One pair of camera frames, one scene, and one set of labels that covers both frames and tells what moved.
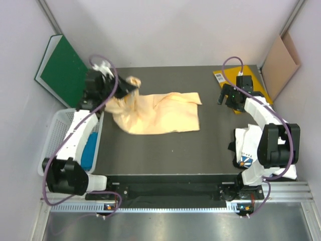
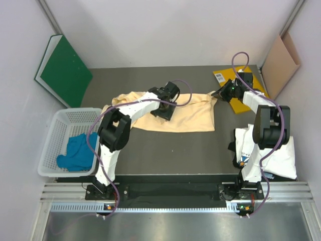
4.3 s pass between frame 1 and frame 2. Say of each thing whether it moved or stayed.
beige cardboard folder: stayed
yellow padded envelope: stayed
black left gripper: moved
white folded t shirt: stayed
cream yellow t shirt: moved
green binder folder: stayed
